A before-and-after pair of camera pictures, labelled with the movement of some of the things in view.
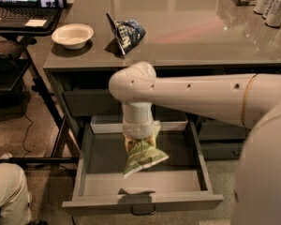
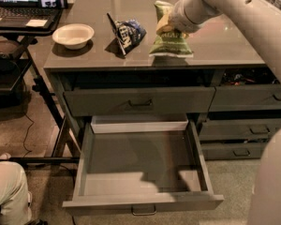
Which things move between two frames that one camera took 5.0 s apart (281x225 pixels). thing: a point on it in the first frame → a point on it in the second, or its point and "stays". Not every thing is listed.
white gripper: [137, 130] → [180, 17]
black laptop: [17, 7] stays
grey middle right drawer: [213, 129] stays
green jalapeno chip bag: [144, 155] → [171, 43]
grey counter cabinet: [180, 31] stays
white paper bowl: [72, 36] stays
